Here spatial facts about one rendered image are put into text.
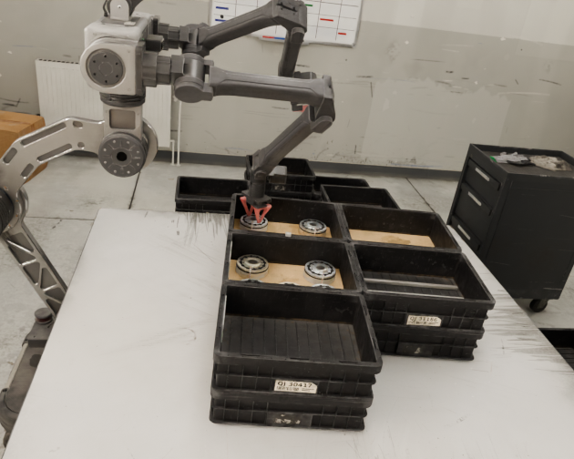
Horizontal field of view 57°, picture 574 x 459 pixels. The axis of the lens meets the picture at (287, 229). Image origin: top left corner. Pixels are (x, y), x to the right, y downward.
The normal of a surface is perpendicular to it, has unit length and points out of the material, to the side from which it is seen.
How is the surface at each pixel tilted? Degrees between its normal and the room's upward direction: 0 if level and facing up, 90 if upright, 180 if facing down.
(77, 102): 90
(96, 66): 90
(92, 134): 90
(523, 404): 0
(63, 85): 90
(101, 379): 0
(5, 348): 0
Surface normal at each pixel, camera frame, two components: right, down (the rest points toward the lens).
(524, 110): 0.13, 0.48
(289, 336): 0.12, -0.88
